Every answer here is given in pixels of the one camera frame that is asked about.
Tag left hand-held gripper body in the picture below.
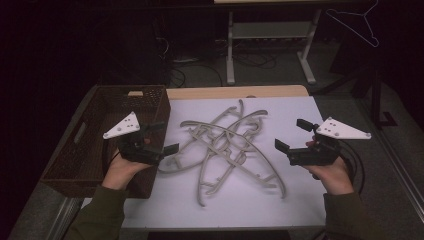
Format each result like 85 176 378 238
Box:
102 111 165 166

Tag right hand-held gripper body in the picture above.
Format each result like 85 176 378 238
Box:
287 116 372 168

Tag grey plastic hanger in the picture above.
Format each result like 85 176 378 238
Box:
157 133 234 175
179 119 288 200
189 98 246 158
196 109 270 208

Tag brown wicker basket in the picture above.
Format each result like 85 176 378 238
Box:
39 84 172 200

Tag person's left hand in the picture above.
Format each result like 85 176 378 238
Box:
101 149 155 192

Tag person's right hand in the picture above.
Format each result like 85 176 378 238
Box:
301 137 355 196

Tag white table mat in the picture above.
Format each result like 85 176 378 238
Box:
120 95 328 230

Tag black metal stand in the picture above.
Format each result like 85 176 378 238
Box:
311 64 398 130

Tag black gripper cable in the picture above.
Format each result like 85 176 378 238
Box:
338 139 366 195

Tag black floor cables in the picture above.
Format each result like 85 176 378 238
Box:
169 49 278 88

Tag white metal desk frame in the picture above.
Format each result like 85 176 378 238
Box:
225 9 323 86

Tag thin wire hanger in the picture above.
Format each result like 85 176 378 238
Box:
325 0 382 49

